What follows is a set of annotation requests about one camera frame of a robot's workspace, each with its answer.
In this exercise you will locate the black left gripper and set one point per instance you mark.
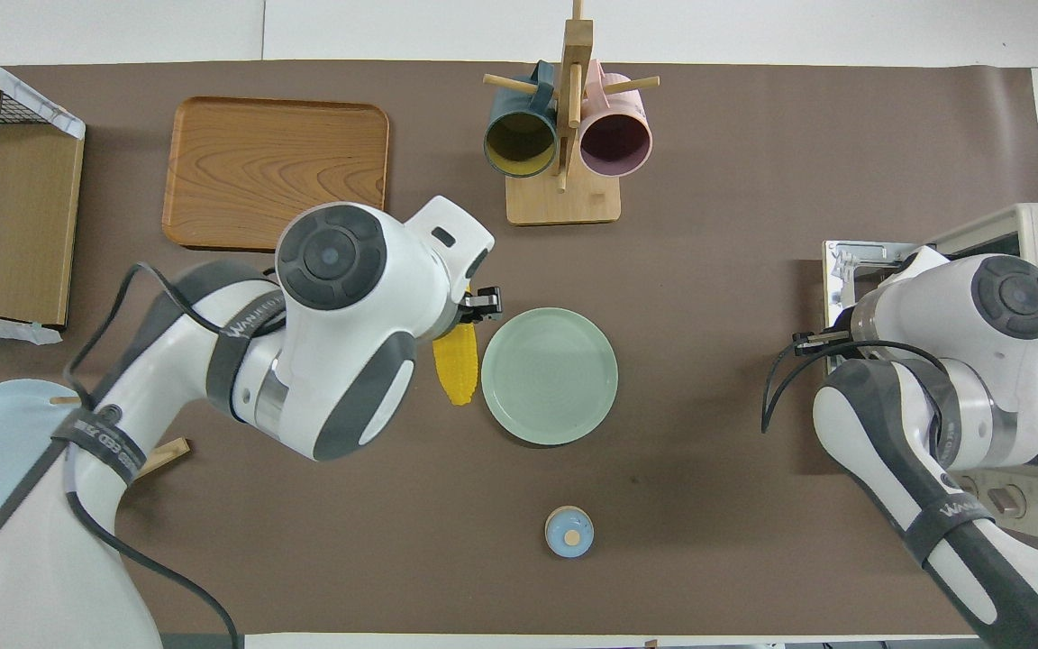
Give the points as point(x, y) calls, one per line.
point(485, 302)

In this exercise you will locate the yellow corn cob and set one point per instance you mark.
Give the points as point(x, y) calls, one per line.
point(458, 370)

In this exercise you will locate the pale green plate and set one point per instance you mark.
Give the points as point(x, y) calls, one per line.
point(550, 377)

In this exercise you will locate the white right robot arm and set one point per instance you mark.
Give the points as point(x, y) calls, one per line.
point(978, 361)

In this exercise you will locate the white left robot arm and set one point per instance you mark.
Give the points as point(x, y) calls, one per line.
point(348, 306)

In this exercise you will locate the wooden mug rack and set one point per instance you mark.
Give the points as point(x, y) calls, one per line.
point(564, 203)

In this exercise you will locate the dark blue mug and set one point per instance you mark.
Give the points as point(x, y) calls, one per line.
point(519, 144)

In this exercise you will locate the pink mug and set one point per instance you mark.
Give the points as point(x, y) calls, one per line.
point(615, 140)

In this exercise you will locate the small blue bell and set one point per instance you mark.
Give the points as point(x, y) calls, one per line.
point(569, 532)

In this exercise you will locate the brown wooden tray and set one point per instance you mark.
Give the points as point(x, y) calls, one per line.
point(276, 171)

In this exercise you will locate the brown table mat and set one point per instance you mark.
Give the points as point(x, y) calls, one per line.
point(708, 496)

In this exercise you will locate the light blue plate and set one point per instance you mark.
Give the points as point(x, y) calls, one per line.
point(5, 442)

